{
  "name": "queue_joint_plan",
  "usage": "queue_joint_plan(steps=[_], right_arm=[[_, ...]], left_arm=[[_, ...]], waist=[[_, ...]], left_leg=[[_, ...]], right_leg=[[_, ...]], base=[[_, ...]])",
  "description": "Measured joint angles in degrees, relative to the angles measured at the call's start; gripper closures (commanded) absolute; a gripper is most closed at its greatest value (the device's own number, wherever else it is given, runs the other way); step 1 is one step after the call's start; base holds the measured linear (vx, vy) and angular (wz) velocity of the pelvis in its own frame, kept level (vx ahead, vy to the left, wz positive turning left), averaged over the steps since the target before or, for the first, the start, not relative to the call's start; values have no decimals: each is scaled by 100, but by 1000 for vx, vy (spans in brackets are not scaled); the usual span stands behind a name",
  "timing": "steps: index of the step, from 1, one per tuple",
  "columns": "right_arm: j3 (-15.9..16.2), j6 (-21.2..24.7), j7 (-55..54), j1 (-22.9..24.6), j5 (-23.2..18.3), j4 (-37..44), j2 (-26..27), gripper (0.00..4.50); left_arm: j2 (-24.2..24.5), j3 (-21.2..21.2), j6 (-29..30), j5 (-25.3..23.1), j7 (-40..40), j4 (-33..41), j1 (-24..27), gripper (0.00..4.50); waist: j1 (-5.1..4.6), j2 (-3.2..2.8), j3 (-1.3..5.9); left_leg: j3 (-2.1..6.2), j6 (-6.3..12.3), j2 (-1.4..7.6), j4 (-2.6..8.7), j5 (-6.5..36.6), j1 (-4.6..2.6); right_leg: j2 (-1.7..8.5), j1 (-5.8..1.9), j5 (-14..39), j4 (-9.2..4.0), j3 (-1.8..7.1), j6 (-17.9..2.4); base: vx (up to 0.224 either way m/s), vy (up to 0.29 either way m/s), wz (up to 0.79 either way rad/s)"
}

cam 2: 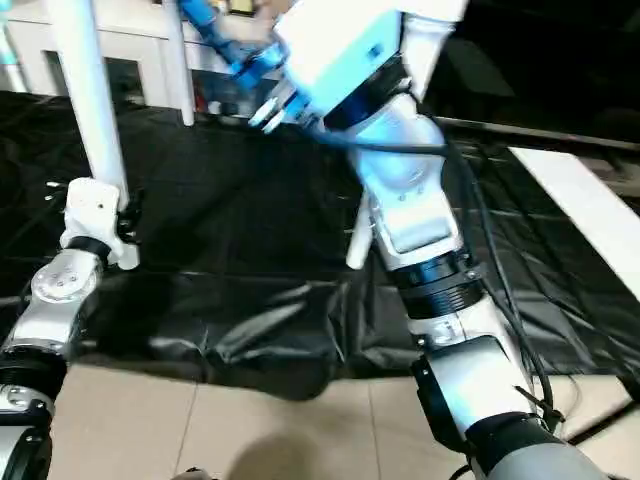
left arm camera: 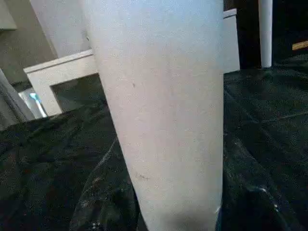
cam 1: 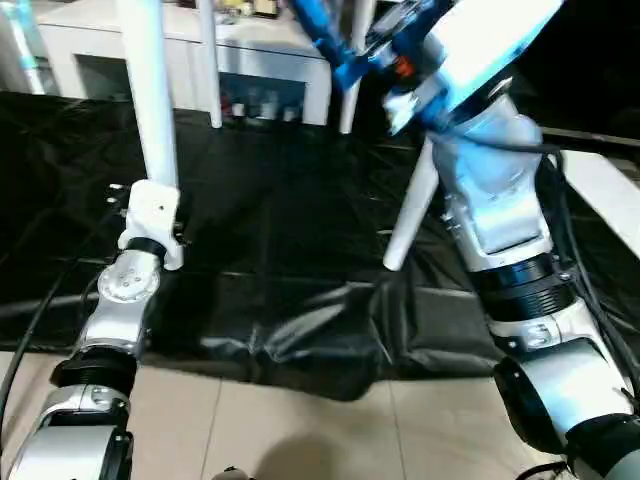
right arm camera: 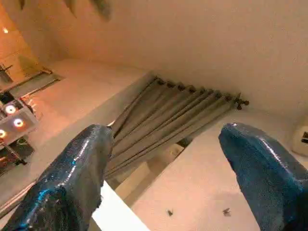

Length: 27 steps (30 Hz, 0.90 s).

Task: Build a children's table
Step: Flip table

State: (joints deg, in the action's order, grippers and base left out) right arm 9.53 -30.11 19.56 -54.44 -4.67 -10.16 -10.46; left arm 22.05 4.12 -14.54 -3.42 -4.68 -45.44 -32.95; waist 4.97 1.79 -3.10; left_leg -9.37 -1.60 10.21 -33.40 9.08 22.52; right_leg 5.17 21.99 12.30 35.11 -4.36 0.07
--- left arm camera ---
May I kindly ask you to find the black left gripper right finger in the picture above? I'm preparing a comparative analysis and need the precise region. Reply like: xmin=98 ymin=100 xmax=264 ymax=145
xmin=220 ymin=146 xmax=308 ymax=231

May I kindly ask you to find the white tapered table leg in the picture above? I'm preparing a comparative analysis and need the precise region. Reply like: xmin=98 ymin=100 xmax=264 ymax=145
xmin=258 ymin=0 xmax=274 ymax=68
xmin=81 ymin=0 xmax=226 ymax=231

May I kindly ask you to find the teal white plastic object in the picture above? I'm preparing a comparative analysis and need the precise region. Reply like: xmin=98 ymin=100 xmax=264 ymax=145
xmin=19 ymin=91 xmax=48 ymax=119

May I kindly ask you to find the small tan object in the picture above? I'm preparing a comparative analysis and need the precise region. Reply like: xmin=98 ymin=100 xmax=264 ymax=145
xmin=292 ymin=40 xmax=308 ymax=51

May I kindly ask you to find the white sideboard cabinet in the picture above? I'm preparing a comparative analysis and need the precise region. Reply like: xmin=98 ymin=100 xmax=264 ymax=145
xmin=23 ymin=8 xmax=241 ymax=116

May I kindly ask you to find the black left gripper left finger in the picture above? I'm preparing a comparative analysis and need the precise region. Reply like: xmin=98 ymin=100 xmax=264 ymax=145
xmin=69 ymin=139 xmax=148 ymax=231

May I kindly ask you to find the black work mat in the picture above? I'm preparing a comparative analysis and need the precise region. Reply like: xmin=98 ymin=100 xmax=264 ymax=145
xmin=0 ymin=54 xmax=308 ymax=231

